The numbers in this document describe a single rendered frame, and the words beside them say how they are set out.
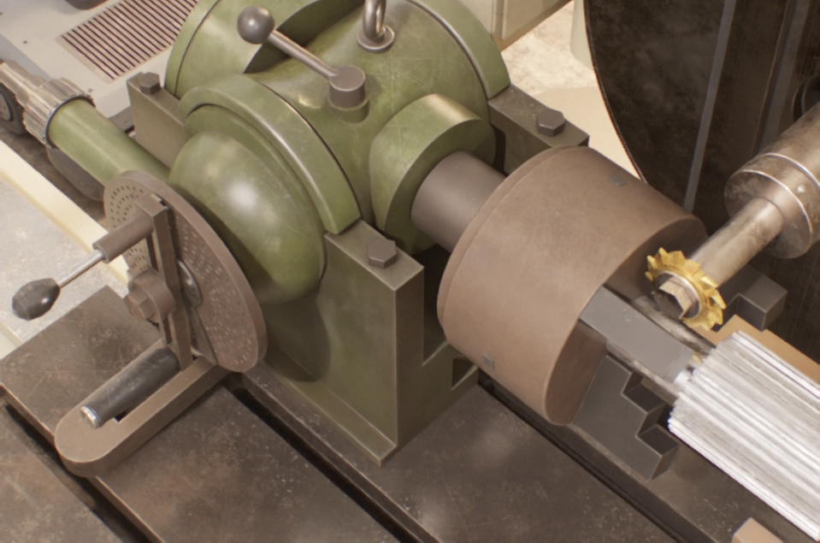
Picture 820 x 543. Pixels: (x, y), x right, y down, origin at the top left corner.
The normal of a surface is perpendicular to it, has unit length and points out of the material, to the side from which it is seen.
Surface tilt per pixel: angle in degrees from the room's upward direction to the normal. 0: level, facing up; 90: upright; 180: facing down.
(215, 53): 43
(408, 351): 90
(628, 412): 65
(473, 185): 4
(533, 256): 32
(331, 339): 90
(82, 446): 4
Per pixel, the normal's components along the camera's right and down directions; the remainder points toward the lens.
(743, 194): -0.70, 0.54
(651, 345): -0.40, -0.22
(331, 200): 0.59, 0.08
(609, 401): -0.64, 0.22
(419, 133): -0.11, -0.55
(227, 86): -0.24, -0.78
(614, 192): 0.20, -0.77
